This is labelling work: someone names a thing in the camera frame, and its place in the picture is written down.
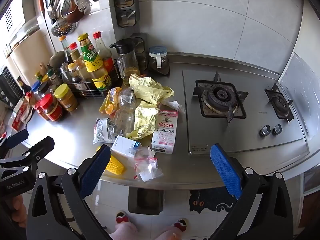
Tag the small black burner grate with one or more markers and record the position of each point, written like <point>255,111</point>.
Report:
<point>280,102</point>

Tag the small white and blue box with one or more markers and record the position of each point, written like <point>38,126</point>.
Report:
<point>125,146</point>

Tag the person's slipper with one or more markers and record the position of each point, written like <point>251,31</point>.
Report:
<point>122,217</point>
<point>180,223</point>

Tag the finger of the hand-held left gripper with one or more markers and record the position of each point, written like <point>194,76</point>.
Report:
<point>38,151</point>
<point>15,138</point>

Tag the large red lid jar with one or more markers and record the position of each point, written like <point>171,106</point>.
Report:
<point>51,107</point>

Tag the clear bottle red cap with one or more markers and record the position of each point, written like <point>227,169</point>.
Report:
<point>103,52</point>

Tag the red and white packet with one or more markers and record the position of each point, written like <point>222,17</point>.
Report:
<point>20,115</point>

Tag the person's left slipper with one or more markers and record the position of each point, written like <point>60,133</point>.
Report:
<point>122,217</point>

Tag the person's right slipper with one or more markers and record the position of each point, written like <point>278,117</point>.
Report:
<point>180,223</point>

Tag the row of hanging kitchen utensils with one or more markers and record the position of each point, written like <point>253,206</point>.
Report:
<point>63,27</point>

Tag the person's right pink leg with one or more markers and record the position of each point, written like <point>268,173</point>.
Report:
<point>165,235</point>

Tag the person's left hand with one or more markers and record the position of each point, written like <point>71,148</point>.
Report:
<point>17,212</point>

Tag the yellow lid jar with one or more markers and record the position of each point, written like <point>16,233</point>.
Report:
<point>66,97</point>

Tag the glass oil jug black lid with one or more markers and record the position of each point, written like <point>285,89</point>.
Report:
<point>127,62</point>

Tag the yellow printed paper wrapper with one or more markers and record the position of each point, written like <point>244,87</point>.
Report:
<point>143,121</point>
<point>150,90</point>

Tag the yellow toy corn cob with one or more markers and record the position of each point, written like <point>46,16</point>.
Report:
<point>116,166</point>

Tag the steel gas cooktop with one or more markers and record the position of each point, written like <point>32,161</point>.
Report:
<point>250,135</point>

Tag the glass shaker metal cap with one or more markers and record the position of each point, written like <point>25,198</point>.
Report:
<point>65,74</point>

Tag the white crumpled paper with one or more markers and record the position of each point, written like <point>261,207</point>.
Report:
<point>175,104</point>

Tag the white printed plastic bag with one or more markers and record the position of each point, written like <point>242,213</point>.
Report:
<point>101,130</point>

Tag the small red lid jar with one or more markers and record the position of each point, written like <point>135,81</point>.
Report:
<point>40,112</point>

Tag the clear zip bag red seal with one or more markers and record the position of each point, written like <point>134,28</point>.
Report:
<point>146,165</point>

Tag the silver foil splash guard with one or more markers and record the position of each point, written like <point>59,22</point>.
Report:
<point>300,85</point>

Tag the large black burner grate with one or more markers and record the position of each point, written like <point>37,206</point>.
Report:
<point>220,98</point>

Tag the black countertop appliance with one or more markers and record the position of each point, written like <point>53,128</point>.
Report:
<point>7,85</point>

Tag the glass jar blue lid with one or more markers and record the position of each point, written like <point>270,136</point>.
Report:
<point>158,60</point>

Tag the small bottle yellow cap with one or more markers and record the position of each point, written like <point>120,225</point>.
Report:
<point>74,77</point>

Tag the yellow snack packet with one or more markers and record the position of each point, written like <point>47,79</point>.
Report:
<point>110,102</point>

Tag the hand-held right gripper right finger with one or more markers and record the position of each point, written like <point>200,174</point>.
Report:
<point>226,170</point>

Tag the black trash bin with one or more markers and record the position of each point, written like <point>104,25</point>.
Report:
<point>143,200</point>

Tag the grey stove knob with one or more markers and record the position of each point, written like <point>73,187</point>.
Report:
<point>265,130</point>
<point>277,129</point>

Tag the large bottle yellow green label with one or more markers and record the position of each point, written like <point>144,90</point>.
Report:
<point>93,62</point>

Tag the clear plastic bottle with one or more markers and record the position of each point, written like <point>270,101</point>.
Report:
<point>122,118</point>

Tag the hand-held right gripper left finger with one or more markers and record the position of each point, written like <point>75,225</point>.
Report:
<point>95,172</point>

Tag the green cap bottle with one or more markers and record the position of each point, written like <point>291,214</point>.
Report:
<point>53,78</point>

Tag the black lid jar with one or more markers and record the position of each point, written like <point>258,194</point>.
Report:
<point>44,90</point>

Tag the pink and white medicine box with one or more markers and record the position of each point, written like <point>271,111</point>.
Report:
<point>165,132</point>

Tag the large black cat floor mat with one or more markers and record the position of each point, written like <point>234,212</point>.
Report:
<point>210,202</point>

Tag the person's left pink leg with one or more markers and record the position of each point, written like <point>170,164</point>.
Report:
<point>125,231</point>

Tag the person's pink leg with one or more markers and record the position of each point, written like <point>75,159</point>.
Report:
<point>165,235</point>
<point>125,231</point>

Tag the amber bottle red cap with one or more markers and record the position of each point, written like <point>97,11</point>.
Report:
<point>76,55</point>

